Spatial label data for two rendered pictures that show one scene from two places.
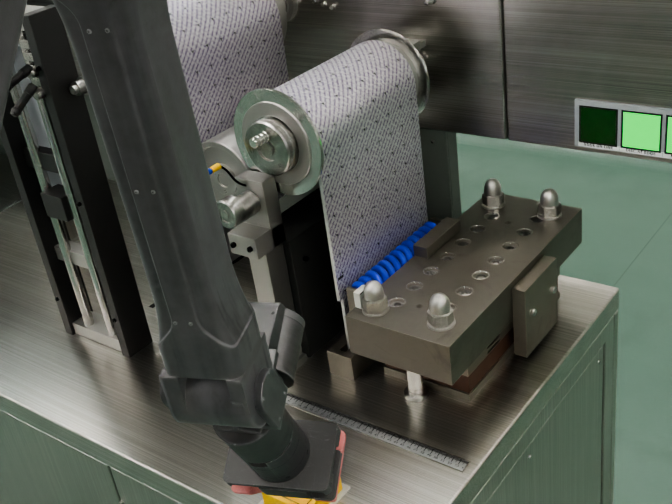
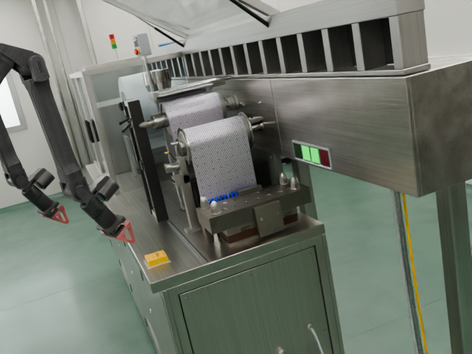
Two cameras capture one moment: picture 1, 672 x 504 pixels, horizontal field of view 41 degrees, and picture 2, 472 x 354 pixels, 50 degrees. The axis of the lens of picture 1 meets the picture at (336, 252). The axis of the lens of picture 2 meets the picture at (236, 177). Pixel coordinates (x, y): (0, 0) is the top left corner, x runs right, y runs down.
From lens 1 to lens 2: 1.17 m
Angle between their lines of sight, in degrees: 32
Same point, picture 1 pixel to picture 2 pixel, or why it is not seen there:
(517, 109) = (283, 144)
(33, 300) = not seen: hidden behind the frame
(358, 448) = (185, 253)
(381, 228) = (227, 182)
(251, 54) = (206, 119)
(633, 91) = (303, 137)
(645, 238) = not seen: outside the picture
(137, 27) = (36, 95)
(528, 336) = (260, 228)
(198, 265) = (56, 151)
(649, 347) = not seen: outside the picture
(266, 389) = (79, 189)
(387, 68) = (232, 125)
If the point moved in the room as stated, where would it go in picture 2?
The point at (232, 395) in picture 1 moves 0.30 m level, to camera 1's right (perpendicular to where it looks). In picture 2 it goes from (68, 187) to (147, 184)
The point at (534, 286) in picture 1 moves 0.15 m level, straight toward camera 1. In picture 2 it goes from (262, 208) to (234, 225)
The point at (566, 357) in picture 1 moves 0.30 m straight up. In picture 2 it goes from (276, 240) to (260, 159)
